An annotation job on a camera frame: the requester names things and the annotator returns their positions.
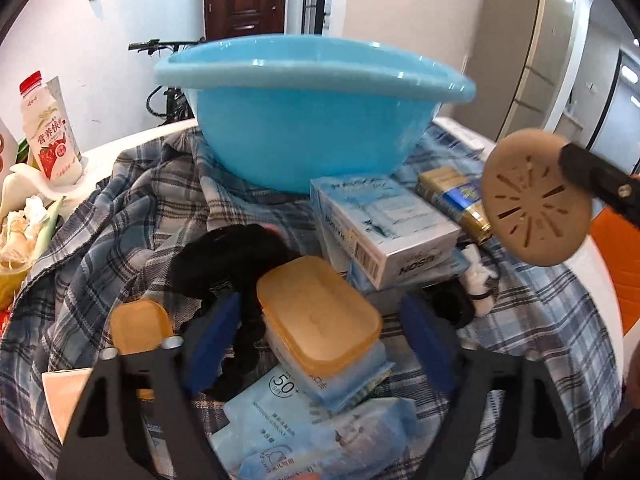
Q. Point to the flat white box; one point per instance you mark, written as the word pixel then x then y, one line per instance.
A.
pixel 460 132

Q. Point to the black round object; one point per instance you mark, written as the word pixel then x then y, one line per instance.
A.
pixel 450 305

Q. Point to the orange chair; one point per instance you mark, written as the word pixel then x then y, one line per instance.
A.
pixel 620 260

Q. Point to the small orange lid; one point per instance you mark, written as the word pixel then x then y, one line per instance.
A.
pixel 140 325

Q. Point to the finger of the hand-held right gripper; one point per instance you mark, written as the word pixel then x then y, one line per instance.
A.
pixel 600 180

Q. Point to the green packet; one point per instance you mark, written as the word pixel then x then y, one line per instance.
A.
pixel 21 152

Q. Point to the black bicycle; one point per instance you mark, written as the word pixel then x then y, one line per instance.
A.
pixel 145 45

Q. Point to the white and blue box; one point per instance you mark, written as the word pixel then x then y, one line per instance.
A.
pixel 380 220

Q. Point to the amber lid plastic container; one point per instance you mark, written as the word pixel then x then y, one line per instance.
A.
pixel 315 310

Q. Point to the tan round slotted disc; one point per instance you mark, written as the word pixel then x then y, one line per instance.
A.
pixel 535 200

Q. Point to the beige refrigerator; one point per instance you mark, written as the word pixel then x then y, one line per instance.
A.
pixel 520 50

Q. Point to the blue and yellow carton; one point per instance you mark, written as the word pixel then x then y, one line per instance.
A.
pixel 452 195

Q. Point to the yellow plastic wrapper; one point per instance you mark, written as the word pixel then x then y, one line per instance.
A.
pixel 12 285

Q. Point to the blue plaid shirt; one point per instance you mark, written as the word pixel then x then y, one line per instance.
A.
pixel 125 240

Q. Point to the red cap milk bottle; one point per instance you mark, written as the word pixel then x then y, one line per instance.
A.
pixel 50 145

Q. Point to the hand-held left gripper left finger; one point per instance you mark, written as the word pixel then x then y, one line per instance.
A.
pixel 210 350

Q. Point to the white drink carton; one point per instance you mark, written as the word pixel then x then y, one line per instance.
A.
pixel 56 89

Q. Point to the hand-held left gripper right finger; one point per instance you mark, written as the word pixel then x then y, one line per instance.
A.
pixel 427 345

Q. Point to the black fabric pouch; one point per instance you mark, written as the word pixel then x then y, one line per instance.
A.
pixel 225 255

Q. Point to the dark wooden door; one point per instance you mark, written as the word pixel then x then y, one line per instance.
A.
pixel 245 0

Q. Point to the beige cube box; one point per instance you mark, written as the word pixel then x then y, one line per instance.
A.
pixel 62 390

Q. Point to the crumpled white paper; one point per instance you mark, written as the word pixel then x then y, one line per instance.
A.
pixel 20 230

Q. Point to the blue plastic basin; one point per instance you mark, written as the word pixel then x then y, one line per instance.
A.
pixel 310 135

